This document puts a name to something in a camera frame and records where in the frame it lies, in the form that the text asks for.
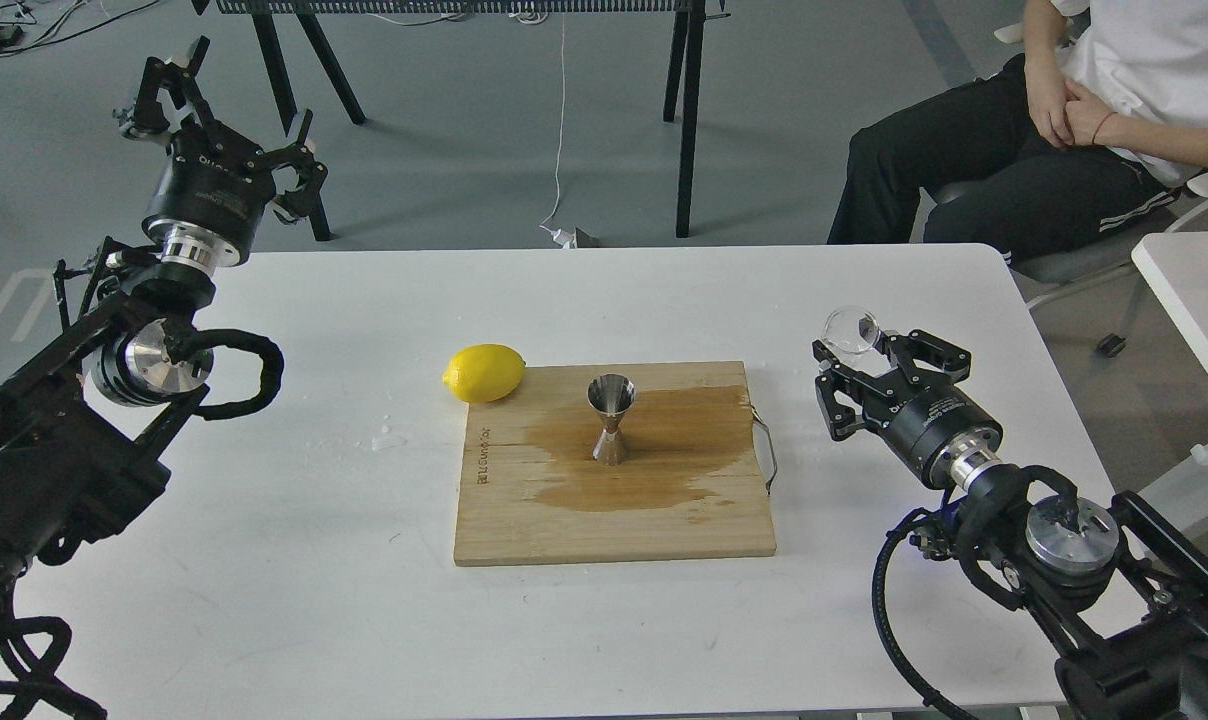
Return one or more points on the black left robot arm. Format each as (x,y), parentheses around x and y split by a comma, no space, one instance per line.
(84,423)

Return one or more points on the yellow lemon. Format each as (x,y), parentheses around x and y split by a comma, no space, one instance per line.
(480,374)

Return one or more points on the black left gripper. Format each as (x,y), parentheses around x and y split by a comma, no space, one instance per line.
(198,191)

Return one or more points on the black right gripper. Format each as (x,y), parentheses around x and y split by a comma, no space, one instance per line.
(914,407)

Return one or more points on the seated person white shirt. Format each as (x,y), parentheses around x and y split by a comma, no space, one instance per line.
(1100,120)

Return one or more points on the black metal table frame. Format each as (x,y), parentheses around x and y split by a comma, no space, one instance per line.
(540,102)

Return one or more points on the small clear glass cup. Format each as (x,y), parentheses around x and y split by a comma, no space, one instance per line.
(851,330)

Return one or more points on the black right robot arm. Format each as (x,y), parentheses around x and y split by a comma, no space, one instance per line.
(1120,593)

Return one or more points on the steel double jigger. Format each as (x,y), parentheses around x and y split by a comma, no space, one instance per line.
(611,396)

